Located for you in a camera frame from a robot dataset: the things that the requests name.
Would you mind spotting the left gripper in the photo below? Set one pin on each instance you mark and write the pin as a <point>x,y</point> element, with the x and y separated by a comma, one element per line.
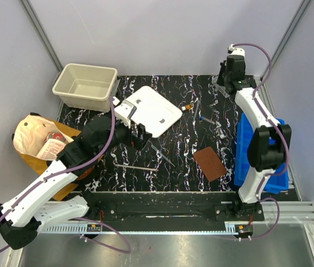
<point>139,142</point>

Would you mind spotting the orange capped vial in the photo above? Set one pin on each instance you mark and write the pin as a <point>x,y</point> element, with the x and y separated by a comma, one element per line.
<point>187,107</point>

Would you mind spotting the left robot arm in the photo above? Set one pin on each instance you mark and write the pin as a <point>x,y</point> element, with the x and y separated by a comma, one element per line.
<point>24,217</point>

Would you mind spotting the clear test tube rack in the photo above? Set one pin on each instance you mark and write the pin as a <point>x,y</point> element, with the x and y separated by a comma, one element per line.
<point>219,88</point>

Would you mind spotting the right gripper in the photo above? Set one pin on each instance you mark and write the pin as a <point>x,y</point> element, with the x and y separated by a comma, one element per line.
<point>223,67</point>

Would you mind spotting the beige plastic bin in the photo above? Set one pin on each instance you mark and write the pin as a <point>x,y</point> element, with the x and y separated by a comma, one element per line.
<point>86,87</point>

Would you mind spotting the white plastic lid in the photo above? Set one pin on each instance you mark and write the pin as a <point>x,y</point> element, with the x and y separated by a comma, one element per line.
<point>153,111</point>

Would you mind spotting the thermometer with red tip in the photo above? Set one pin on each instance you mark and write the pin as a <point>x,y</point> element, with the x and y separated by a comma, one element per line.
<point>136,167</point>

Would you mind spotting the cloth bag with items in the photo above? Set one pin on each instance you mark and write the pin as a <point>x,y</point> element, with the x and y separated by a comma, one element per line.
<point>39,140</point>

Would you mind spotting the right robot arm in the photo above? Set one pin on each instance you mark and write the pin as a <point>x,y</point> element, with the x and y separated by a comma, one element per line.
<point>269,145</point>

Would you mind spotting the white capped tube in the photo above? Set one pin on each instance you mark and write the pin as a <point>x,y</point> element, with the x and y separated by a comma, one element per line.
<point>220,132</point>

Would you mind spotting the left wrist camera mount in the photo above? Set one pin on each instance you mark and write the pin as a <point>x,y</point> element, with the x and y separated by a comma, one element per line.
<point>124,110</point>

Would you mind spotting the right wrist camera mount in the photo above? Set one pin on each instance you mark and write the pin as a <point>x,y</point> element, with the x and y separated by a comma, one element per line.
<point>232,50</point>

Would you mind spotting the blue capped test tube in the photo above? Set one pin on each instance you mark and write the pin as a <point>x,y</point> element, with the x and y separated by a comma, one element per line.
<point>202,118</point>

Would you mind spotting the blue compartment tray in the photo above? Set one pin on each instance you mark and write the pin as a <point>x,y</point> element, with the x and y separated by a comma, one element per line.
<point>275,184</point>

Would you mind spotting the clear glass rod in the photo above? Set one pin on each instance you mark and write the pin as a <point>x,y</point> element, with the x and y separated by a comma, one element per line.
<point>197,104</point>

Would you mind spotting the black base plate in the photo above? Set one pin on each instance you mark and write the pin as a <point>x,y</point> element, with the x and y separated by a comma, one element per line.
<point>216,206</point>

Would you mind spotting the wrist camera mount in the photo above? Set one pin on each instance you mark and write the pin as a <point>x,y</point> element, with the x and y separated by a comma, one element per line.
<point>124,110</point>
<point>232,50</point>

